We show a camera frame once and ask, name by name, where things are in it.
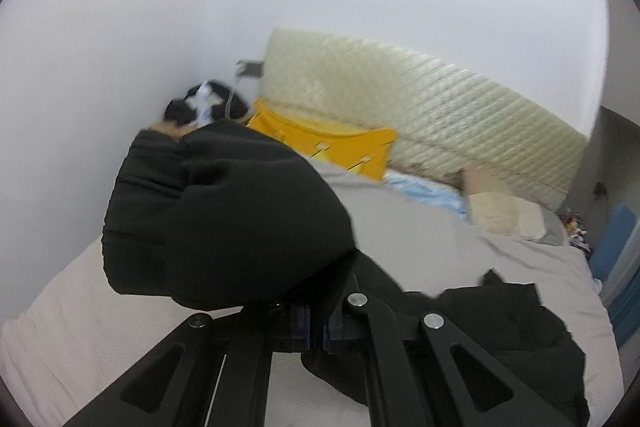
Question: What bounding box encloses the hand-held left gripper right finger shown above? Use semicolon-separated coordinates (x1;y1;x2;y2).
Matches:
322;274;576;427

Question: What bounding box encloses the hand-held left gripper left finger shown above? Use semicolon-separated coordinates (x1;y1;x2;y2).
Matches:
65;300;317;427

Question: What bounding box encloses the black garment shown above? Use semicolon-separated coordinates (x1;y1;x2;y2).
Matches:
102;121;591;427

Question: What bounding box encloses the beige bed sheet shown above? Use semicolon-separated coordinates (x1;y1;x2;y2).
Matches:
0;157;626;427

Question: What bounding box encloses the light blue cloth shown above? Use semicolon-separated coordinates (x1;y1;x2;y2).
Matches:
385;171;472;223

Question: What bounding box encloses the yellow pillow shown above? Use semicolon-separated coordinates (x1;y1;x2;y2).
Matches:
246;100;399;182

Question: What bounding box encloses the beige pillow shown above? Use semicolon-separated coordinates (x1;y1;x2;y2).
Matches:
461;167;547;240

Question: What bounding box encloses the cream quilted headboard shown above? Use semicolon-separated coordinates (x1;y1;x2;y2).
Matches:
261;27;590;210

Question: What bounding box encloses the black and white plush toy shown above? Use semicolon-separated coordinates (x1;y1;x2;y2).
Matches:
163;80;251;130

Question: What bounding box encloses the blue board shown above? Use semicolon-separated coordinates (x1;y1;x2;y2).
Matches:
588;203;640;288

